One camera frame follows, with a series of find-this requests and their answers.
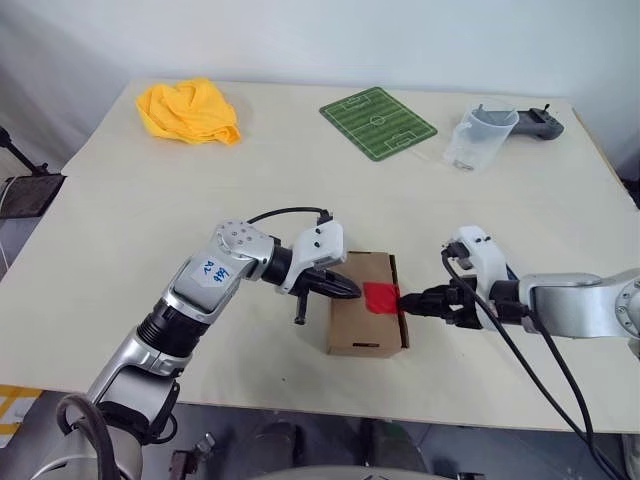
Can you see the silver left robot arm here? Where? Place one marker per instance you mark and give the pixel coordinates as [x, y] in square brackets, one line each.
[140, 350]

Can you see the brown cardboard box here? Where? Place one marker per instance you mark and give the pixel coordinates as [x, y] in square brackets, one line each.
[365, 330]

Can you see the white label blue handwriting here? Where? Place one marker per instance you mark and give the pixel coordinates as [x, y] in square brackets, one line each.
[214, 273]

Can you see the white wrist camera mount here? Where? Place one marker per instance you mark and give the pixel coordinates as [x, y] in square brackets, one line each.
[480, 255]
[320, 245]

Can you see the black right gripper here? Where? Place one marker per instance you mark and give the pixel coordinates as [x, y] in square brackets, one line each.
[462, 310]

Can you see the black stand with mesh panel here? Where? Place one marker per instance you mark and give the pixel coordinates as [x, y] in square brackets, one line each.
[30, 195]

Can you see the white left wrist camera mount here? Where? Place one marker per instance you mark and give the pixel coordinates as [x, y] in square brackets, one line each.
[320, 245]

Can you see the black handheld controller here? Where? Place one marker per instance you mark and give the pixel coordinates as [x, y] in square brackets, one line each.
[542, 127]

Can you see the red tape strip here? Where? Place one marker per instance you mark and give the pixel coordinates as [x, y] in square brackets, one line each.
[381, 297]

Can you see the clear plastic measuring cup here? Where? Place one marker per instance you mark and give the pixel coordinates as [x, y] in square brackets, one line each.
[475, 142]

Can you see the yellow cloth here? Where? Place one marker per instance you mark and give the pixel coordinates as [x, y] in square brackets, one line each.
[190, 110]

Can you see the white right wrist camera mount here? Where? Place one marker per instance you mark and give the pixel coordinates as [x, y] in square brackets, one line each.
[480, 255]

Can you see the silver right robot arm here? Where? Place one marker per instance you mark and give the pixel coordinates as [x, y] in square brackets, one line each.
[565, 300]

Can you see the green soccer field mat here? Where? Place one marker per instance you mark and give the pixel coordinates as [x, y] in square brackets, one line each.
[377, 122]

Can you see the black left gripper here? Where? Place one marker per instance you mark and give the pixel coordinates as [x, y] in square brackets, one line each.
[312, 285]

